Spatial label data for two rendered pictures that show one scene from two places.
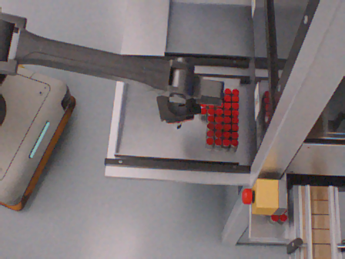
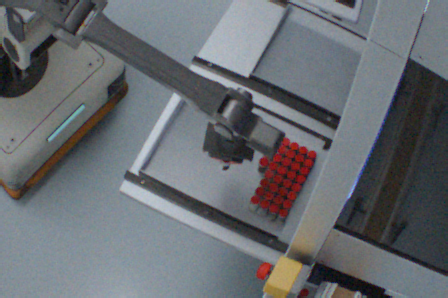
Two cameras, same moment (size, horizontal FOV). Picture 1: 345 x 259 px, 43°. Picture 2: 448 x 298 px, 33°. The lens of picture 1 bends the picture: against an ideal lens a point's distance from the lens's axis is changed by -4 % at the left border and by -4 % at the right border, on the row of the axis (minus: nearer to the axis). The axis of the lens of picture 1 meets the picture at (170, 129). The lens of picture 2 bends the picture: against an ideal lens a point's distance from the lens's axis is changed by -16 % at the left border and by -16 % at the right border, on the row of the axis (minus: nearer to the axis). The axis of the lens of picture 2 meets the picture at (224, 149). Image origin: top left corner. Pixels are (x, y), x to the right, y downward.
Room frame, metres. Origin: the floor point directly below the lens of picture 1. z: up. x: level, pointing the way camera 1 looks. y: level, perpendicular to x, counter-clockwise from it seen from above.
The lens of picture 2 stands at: (-0.29, -0.18, 2.65)
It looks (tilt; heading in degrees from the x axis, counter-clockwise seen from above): 63 degrees down; 12
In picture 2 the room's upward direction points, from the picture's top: 9 degrees clockwise
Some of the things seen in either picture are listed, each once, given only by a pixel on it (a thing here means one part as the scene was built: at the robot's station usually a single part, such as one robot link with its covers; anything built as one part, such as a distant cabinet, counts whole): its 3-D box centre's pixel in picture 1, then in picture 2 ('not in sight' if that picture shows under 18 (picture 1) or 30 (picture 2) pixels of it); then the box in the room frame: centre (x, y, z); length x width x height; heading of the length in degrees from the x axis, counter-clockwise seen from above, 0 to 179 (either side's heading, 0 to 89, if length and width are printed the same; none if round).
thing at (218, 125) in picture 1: (218, 119); (278, 178); (0.55, -0.14, 0.90); 0.18 x 0.02 x 0.05; 174
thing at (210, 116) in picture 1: (210, 118); (269, 174); (0.56, -0.11, 0.90); 0.18 x 0.02 x 0.05; 174
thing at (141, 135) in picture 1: (179, 117); (233, 159); (0.57, -0.03, 0.90); 0.34 x 0.26 x 0.04; 84
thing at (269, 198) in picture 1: (267, 197); (285, 279); (0.29, -0.23, 0.99); 0.08 x 0.07 x 0.07; 85
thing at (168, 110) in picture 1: (179, 101); (231, 136); (0.51, -0.02, 1.10); 0.10 x 0.07 x 0.07; 99
